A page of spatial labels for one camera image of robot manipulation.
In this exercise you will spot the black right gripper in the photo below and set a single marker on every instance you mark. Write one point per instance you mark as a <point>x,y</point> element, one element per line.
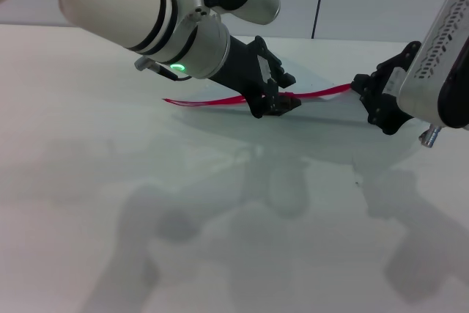
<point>390,100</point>

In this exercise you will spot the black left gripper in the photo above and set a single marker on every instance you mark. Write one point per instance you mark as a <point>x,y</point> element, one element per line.
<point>245,67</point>

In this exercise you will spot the clear document bag red zipper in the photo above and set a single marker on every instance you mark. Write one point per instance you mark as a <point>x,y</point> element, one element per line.
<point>311,137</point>

